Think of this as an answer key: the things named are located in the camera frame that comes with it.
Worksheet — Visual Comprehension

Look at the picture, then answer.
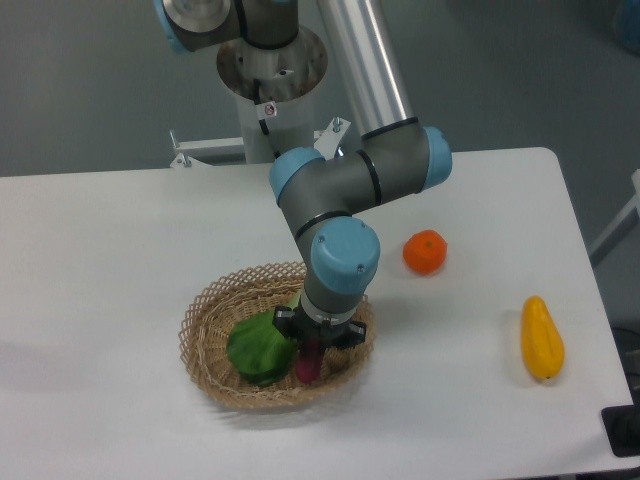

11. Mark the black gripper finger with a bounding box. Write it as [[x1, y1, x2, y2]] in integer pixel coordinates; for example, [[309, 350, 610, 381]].
[[272, 308, 304, 355], [315, 320, 367, 367]]

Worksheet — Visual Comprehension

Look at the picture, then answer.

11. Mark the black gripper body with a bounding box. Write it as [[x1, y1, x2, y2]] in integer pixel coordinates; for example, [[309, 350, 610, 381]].
[[294, 306, 350, 345]]

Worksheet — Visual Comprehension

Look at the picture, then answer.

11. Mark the purple sweet potato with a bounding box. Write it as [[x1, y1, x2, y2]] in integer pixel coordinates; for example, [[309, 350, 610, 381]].
[[294, 338, 325, 384]]

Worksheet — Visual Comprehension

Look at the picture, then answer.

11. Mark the woven wicker basket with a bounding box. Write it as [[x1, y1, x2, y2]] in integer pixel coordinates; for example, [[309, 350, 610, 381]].
[[179, 261, 377, 410]]

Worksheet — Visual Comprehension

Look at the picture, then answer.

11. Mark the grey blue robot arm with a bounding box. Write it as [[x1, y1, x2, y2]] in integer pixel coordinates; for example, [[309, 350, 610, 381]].
[[155, 1, 452, 366]]

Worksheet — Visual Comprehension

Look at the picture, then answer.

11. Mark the green bok choy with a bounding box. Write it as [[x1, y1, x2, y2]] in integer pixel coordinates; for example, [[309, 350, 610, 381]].
[[226, 308, 298, 387]]

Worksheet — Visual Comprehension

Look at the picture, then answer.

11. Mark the orange tangerine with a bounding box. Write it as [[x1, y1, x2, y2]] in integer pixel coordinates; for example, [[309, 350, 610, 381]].
[[402, 230, 448, 275]]

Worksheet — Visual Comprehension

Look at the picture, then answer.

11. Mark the yellow pepper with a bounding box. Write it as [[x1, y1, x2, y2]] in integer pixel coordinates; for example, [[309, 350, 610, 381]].
[[521, 296, 565, 380]]

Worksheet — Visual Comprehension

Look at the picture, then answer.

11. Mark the black box at table edge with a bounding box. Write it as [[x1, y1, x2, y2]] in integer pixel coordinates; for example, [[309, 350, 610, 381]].
[[601, 405, 639, 458]]

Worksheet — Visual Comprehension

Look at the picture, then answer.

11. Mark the blue object top right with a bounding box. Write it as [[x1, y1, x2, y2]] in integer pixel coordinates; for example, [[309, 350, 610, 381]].
[[613, 0, 640, 55]]

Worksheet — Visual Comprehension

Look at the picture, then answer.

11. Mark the white metal base frame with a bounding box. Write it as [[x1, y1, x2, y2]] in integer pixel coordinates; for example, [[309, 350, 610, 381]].
[[169, 117, 351, 168]]

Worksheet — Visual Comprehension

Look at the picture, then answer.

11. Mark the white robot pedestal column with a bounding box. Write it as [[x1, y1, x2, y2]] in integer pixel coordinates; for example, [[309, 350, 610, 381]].
[[217, 26, 328, 163]]

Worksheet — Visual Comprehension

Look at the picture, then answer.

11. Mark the black cable on pedestal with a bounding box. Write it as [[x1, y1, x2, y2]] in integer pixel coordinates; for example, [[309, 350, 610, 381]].
[[252, 78, 286, 164]]

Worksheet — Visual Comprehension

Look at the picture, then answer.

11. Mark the white frame at right edge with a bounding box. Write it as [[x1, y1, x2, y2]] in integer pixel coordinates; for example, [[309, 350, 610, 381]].
[[587, 170, 639, 268]]

